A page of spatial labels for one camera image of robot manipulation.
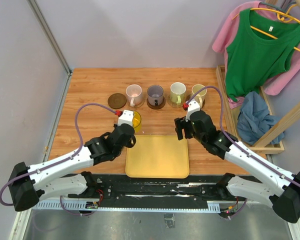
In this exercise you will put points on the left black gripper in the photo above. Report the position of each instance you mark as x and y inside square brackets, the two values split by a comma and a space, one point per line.
[130, 143]

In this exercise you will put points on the cream plastic cup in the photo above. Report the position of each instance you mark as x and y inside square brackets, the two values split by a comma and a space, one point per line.
[199, 94]

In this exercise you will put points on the woven rattan coaster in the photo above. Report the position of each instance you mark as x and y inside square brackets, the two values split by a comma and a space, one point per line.
[173, 104]
[137, 105]

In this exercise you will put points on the pink plastic cup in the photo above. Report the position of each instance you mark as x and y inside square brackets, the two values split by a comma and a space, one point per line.
[134, 95]

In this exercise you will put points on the yellow transparent cup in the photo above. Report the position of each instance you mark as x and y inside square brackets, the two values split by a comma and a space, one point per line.
[137, 121]

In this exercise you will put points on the yellow plastic tray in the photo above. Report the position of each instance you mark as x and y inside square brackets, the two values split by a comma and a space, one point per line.
[158, 157]

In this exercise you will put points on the blue crumpled cloth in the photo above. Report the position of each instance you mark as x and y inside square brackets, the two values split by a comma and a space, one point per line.
[254, 118]

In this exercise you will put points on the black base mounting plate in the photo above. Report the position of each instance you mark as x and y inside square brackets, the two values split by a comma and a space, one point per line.
[109, 192]

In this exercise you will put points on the purple plastic cup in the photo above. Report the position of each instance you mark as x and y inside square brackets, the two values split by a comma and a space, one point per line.
[155, 94]

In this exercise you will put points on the pink t-shirt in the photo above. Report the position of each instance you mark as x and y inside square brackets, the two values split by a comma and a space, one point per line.
[274, 85]

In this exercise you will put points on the aluminium corner post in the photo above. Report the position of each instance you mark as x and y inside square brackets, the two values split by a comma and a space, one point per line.
[49, 35]

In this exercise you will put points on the white cup green handle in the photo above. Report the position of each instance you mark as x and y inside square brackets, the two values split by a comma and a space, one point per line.
[177, 93]

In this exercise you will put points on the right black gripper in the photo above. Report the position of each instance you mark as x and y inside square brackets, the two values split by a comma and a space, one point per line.
[181, 123]

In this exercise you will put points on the green tank top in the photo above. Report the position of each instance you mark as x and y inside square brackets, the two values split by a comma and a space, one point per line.
[262, 49]

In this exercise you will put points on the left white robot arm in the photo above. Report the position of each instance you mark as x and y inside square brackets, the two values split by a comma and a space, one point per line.
[31, 184]

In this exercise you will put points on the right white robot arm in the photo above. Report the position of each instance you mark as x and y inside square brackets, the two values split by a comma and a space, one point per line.
[276, 188]

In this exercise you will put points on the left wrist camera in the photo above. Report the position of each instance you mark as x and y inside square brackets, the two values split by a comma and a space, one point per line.
[125, 117]

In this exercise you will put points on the aluminium rail frame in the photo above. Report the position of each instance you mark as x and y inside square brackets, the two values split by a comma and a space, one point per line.
[119, 193]

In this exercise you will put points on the dark wooden coaster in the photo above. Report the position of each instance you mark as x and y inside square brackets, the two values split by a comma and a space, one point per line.
[188, 98]
[117, 101]
[156, 107]

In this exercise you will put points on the wooden clothes rack frame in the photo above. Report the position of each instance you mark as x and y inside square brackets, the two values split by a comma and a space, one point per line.
[231, 113]

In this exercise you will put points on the yellow clothes hanger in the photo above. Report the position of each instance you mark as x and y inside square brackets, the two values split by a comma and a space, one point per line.
[281, 16]

